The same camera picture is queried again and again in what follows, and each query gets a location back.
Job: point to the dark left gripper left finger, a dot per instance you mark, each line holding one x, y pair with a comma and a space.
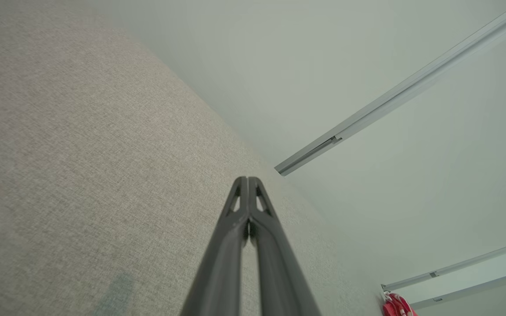
222, 272

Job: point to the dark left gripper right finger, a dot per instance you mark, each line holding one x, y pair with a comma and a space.
279, 272

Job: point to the red shorts white trim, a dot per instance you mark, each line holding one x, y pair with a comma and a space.
395, 307

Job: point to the grey wall partition post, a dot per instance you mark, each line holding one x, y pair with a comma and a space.
411, 85

